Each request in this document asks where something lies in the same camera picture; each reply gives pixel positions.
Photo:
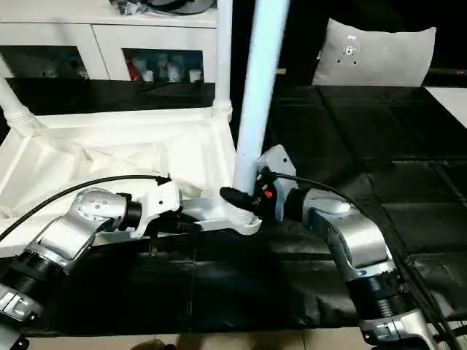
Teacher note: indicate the small red item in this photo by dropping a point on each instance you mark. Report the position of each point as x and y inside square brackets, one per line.
[133, 69]

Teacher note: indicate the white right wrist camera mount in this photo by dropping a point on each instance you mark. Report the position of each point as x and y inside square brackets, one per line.
[277, 160]

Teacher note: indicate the grey pillow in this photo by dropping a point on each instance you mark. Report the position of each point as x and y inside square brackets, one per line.
[376, 54]

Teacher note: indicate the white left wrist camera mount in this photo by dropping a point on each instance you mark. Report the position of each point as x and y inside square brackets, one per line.
[160, 204]

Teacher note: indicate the black padded mat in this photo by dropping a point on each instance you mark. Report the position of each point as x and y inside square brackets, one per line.
[365, 146]

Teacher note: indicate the dark round object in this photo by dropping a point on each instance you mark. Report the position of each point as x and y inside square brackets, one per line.
[182, 4]

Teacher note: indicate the white plastic table leg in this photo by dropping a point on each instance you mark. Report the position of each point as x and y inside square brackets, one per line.
[11, 98]
[259, 91]
[223, 54]

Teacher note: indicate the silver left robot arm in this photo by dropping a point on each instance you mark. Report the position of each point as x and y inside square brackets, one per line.
[73, 226]

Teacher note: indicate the white plastic table top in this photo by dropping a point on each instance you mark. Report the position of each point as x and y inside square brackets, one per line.
[109, 146]

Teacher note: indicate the white flat board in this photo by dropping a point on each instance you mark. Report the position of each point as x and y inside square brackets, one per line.
[448, 104]

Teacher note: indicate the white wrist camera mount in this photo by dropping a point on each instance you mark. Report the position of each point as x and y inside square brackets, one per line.
[277, 160]
[160, 204]

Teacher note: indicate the white cabinet with glass doors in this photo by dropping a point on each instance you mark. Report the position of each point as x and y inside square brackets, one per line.
[109, 36]

